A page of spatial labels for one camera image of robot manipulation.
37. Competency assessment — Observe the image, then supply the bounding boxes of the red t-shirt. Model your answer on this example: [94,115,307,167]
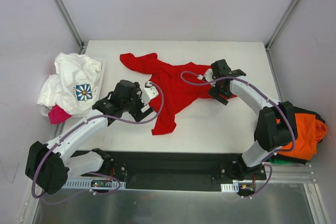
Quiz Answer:
[120,53,211,135]

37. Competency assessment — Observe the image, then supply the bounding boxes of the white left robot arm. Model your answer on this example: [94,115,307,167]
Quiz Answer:
[25,80,163,198]

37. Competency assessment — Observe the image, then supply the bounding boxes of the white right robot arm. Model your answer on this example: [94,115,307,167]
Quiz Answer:
[205,59,298,179]

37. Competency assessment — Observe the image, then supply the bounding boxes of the white daisy print t-shirt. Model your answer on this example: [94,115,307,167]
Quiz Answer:
[37,52,103,118]

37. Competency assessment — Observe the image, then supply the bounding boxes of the black t-shirt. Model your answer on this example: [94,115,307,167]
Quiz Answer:
[288,104,326,165]

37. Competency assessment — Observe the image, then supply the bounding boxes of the pink t-shirt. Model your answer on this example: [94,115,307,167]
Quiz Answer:
[48,105,71,124]

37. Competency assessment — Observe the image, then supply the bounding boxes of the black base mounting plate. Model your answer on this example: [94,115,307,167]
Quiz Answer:
[80,151,272,191]

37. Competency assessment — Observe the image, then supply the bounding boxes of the green t-shirt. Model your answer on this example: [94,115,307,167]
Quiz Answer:
[268,157,291,165]

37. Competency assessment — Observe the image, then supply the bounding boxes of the orange t-shirt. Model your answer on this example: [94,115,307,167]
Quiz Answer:
[275,112,328,161]

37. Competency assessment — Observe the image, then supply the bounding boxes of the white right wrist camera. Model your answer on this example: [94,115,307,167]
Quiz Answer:
[202,69,214,82]

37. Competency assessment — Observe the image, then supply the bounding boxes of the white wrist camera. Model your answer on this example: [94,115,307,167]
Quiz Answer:
[202,69,214,82]
[141,81,159,105]

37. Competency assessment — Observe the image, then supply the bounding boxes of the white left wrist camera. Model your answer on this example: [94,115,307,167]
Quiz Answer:
[141,81,159,105]

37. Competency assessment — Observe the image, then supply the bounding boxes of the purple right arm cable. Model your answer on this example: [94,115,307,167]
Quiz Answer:
[181,70,297,156]

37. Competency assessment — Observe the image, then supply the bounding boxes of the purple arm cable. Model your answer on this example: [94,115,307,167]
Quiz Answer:
[181,70,297,156]
[31,82,165,205]

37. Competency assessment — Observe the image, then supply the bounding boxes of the right aluminium frame post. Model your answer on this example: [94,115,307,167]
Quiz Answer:
[265,0,301,52]

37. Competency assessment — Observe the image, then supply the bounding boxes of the aluminium frame post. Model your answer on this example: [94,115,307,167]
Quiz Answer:
[53,0,87,54]
[265,0,301,52]

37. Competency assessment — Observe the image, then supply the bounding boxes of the left aluminium frame post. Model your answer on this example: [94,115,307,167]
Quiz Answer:
[53,0,87,54]

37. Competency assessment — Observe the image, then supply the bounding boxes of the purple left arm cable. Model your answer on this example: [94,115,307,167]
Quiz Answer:
[31,82,165,205]

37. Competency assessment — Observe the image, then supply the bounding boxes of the small white cable duct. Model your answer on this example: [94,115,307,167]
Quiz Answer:
[220,183,239,193]

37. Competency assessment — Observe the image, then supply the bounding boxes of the white slotted cable duct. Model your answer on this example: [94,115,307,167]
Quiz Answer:
[62,179,126,190]

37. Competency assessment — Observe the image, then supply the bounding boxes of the aluminium front rail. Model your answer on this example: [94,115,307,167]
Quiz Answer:
[32,156,315,183]

